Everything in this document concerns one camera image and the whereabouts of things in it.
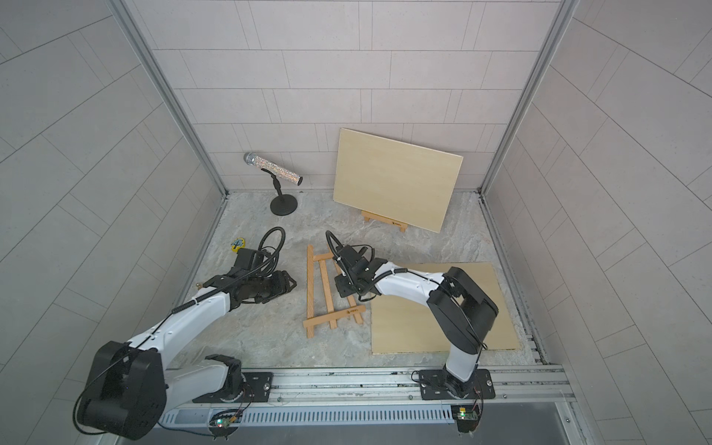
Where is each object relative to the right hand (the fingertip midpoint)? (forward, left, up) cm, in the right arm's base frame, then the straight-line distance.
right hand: (342, 286), depth 88 cm
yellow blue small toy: (+19, +38, +1) cm, 42 cm away
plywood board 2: (+29, -20, +18) cm, 40 cm away
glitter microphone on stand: (+36, +24, +2) cm, 43 cm away
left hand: (+1, +14, +3) cm, 14 cm away
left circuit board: (-34, +27, +2) cm, 43 cm away
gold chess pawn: (+2, +45, +2) cm, 45 cm away
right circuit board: (-35, -31, -4) cm, 47 cm away
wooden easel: (+26, -13, +2) cm, 29 cm away
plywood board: (-12, -18, -4) cm, 22 cm away
